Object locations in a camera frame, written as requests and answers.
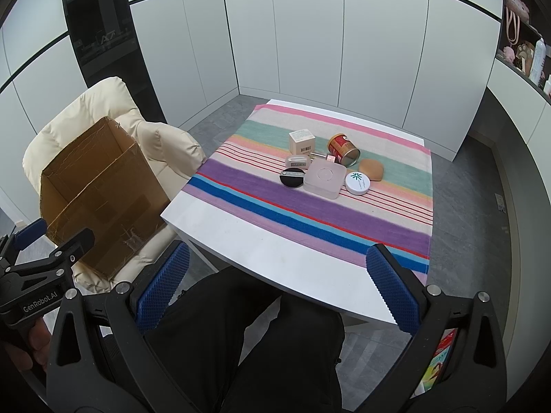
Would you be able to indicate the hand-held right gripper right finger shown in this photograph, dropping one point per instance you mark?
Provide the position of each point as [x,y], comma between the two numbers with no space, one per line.
[392,292]

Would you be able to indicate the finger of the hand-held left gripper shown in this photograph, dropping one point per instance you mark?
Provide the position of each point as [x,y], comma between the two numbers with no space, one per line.
[71,244]
[31,229]

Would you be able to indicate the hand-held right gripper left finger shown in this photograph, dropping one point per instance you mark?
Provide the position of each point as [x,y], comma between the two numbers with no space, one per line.
[163,286]

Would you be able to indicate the brown cardboard box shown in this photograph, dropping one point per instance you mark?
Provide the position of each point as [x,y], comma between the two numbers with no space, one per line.
[99,206]

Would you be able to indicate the frosted pink square box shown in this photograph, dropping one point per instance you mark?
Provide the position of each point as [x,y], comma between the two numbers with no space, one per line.
[323,177]

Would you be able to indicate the person's left hand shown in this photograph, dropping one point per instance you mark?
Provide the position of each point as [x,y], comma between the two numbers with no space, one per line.
[32,346]

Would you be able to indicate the colourful printed packet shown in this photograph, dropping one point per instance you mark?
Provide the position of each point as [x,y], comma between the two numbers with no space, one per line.
[437,365]

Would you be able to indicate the person's legs in black pants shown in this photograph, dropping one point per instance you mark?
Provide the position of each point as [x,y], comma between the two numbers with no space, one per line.
[241,344]

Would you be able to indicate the white round jar green logo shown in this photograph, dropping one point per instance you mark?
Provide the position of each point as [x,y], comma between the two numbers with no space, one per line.
[357,183]

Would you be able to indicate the striped colourful cloth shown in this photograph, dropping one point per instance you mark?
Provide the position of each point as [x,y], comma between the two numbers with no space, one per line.
[301,208]

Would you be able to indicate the tan makeup sponge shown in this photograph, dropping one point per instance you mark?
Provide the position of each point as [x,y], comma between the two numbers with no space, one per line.
[371,169]

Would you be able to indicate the cream padded chair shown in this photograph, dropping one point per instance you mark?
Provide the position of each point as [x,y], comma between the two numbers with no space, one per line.
[165,148]

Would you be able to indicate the red and gold can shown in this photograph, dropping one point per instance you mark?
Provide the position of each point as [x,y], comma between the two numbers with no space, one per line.
[343,148]

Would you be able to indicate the black round compact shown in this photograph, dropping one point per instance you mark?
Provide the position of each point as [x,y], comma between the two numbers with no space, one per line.
[292,178]

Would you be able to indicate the glass bottle with pink cap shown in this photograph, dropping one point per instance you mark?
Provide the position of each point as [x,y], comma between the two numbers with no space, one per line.
[323,156]

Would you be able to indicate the small grey case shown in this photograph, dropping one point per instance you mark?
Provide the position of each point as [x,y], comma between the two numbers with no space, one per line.
[297,162]

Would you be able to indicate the small beige carton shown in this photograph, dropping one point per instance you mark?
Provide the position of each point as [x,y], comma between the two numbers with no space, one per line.
[301,142]

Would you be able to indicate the black glass cabinet panel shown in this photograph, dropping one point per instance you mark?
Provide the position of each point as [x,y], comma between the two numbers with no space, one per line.
[103,51]

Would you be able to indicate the small pink toy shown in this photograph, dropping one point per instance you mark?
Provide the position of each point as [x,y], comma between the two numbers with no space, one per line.
[509,53]

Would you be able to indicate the white bottle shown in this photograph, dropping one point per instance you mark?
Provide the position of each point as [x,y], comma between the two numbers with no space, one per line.
[538,62]

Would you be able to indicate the paw print plush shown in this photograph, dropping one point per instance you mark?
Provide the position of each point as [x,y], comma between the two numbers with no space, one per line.
[524,53]

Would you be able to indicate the wall socket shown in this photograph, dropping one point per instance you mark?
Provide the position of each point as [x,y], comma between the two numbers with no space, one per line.
[499,202]

